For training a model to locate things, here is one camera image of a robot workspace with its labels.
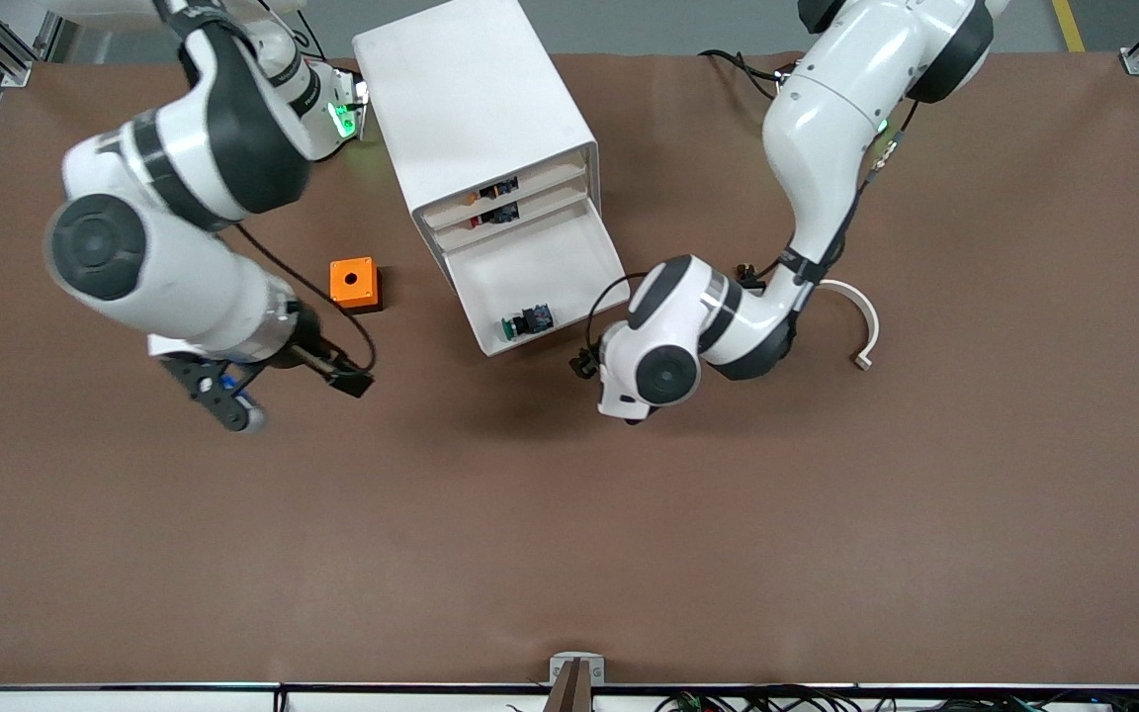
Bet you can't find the green push button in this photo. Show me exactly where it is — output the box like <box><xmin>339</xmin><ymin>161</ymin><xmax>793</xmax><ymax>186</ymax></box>
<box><xmin>499</xmin><ymin>304</ymin><xmax>555</xmax><ymax>343</ymax></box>

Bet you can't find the orange button box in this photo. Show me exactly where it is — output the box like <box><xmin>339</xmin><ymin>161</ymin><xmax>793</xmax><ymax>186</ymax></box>
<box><xmin>329</xmin><ymin>257</ymin><xmax>384</xmax><ymax>315</ymax></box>

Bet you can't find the orange black button part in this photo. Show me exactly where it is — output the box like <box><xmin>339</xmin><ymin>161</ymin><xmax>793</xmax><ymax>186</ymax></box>
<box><xmin>466</xmin><ymin>176</ymin><xmax>520</xmax><ymax>207</ymax></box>

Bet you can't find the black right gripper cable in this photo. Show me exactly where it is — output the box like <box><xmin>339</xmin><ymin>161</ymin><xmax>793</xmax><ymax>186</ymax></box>
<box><xmin>233</xmin><ymin>223</ymin><xmax>377</xmax><ymax>377</ymax></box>

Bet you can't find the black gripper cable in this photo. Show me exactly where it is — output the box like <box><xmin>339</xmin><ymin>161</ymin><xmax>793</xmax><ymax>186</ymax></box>
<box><xmin>583</xmin><ymin>273</ymin><xmax>638</xmax><ymax>359</ymax></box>
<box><xmin>233</xmin><ymin>223</ymin><xmax>377</xmax><ymax>377</ymax></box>

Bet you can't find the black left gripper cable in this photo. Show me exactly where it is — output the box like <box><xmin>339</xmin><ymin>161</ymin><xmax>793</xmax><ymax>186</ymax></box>
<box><xmin>583</xmin><ymin>273</ymin><xmax>638</xmax><ymax>359</ymax></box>

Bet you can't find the white curved plastic bracket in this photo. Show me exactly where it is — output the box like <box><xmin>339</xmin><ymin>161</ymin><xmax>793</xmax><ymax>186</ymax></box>
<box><xmin>815</xmin><ymin>279</ymin><xmax>881</xmax><ymax>372</ymax></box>

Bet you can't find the black arm base cable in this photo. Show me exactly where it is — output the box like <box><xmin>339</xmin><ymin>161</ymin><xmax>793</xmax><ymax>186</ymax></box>
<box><xmin>697</xmin><ymin>48</ymin><xmax>790</xmax><ymax>100</ymax></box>

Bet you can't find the white table edge rail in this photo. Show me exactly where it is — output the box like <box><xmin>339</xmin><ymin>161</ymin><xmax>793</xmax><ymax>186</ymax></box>
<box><xmin>0</xmin><ymin>681</ymin><xmax>1139</xmax><ymax>712</ymax></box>

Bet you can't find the black cable bundle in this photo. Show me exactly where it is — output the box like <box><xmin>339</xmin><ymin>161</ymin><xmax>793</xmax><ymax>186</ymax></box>
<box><xmin>654</xmin><ymin>690</ymin><xmax>1139</xmax><ymax>712</ymax></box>

